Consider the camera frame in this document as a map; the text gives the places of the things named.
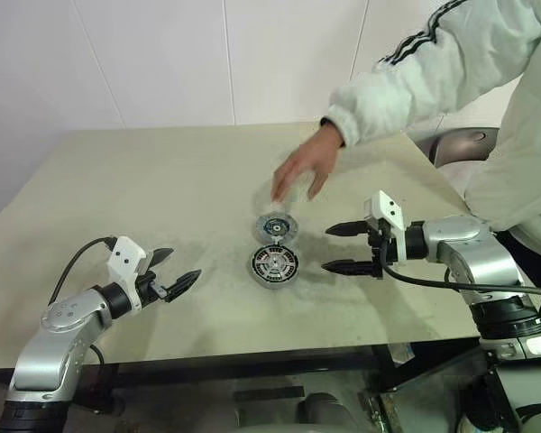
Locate grey shiny chair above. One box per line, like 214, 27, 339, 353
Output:
408, 126, 501, 169

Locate silver disc with blue centre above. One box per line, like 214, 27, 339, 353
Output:
252, 212, 298, 243

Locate person's bare hand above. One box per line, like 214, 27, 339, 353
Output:
272, 122, 346, 203

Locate clear plastic packet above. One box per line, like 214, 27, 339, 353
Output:
390, 342, 416, 364

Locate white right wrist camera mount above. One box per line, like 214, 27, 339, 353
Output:
362, 189, 409, 263

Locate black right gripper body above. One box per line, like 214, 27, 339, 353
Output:
364, 218, 400, 281

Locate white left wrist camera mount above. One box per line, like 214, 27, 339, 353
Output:
106, 235, 146, 294

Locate black rotor wheel silver spokes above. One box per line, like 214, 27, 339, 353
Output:
248, 245, 298, 285

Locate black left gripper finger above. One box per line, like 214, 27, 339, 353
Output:
144, 246, 175, 272
164, 269, 203, 301

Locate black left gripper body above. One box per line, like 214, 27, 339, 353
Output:
134, 269, 178, 309

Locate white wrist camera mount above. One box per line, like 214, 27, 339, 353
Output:
362, 189, 409, 263
106, 235, 146, 294

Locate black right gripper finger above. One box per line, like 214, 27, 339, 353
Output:
325, 219, 371, 239
320, 259, 375, 277

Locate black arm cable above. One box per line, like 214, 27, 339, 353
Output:
47, 237, 118, 306
378, 263, 541, 324

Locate person in white jacket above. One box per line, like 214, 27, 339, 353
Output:
371, 0, 541, 290

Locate grey stator housing copper windings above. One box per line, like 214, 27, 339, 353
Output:
244, 242, 302, 292

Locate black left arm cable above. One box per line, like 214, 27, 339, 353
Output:
47, 237, 118, 306

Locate black table frame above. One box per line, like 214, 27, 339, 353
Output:
0, 333, 483, 407

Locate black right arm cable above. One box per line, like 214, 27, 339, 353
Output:
378, 263, 541, 324

